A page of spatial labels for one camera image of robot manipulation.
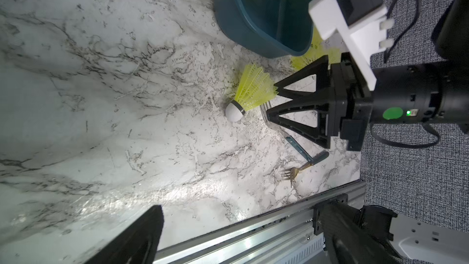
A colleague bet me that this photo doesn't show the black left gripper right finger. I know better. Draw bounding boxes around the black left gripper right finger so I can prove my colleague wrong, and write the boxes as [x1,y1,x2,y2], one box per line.
[323,204,399,264]

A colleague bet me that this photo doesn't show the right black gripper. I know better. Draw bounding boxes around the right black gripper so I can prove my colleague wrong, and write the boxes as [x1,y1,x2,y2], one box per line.
[266,56,373,152]

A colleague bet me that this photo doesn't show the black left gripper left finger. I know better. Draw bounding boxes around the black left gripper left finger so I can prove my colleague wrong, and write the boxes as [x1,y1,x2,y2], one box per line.
[87,205,164,264]

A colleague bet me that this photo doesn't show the yellow shuttlecock four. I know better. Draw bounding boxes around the yellow shuttlecock four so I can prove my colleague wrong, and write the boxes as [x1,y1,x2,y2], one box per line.
[225,64,278,122]

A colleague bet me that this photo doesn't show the teal plastic storage box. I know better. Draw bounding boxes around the teal plastic storage box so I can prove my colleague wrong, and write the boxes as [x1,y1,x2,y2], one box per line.
[214,0,313,58]

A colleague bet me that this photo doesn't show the yellow shuttlecock five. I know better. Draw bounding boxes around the yellow shuttlecock five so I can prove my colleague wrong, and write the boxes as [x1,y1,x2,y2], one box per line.
[290,45,341,71]

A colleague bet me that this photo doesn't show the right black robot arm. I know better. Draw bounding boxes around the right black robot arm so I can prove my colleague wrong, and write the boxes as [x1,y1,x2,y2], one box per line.
[266,0,469,151]

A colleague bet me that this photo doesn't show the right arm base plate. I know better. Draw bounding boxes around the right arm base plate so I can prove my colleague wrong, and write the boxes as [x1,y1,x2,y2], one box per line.
[311,194,348,235]

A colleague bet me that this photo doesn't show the green handled knife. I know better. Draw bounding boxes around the green handled knife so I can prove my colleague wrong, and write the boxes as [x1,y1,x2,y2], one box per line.
[285,135,313,162]

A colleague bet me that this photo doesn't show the aluminium front rail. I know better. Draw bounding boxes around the aluminium front rail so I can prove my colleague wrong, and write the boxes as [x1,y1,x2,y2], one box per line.
[154,180,365,264]

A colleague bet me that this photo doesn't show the green handled fork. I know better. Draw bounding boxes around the green handled fork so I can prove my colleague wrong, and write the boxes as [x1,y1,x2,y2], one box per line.
[280,151,329,185]

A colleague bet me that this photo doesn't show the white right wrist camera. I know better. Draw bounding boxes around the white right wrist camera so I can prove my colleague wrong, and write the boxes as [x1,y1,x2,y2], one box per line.
[309,0,394,91]

